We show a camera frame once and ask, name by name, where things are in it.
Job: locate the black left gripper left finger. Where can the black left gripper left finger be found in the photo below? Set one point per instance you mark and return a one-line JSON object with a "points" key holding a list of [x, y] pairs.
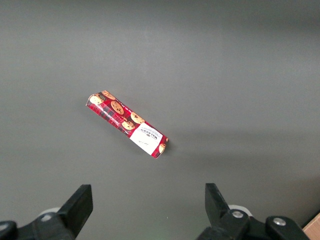
{"points": [[75, 210]]}

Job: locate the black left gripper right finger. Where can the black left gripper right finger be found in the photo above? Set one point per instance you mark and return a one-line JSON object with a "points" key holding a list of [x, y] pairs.
{"points": [[220, 217]]}

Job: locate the red tartan cookie box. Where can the red tartan cookie box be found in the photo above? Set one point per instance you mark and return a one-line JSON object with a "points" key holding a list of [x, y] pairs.
{"points": [[125, 120]]}

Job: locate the light brown box corner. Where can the light brown box corner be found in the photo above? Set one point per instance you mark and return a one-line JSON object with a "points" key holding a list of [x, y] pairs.
{"points": [[313, 231]]}

